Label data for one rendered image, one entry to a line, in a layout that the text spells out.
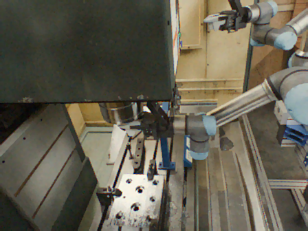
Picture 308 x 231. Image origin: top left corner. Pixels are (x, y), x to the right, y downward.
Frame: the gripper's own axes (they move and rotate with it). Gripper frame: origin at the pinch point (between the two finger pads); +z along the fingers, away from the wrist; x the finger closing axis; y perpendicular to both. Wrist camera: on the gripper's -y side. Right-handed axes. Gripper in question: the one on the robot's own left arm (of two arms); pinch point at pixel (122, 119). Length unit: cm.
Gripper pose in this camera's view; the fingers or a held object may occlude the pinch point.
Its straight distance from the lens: 89.3
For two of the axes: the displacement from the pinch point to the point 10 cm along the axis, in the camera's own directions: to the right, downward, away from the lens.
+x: 1.4, -5.8, 8.0
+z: -9.9, -0.1, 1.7
